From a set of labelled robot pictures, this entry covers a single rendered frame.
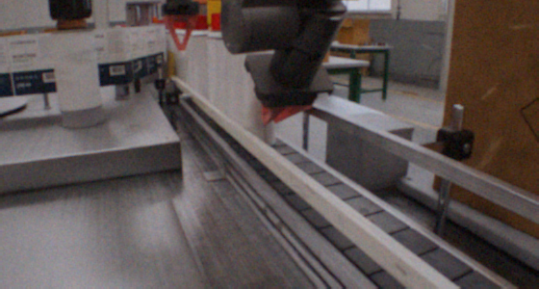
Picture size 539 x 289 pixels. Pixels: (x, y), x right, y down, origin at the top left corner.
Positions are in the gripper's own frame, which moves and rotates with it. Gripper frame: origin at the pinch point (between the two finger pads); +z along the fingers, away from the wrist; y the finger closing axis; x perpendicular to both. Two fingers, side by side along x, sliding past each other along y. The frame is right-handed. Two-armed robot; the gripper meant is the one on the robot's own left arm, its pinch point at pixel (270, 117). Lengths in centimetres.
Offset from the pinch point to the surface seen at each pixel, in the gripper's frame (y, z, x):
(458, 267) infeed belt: -3.0, -15.1, 27.5
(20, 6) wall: 193, 432, -642
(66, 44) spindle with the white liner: 28.6, 9.7, -28.1
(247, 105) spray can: 2.2, 1.1, -3.3
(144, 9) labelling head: 9, 36, -74
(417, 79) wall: -504, 331, -291
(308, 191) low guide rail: 4.1, -9.0, 15.6
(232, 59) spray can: 1.8, 1.4, -13.2
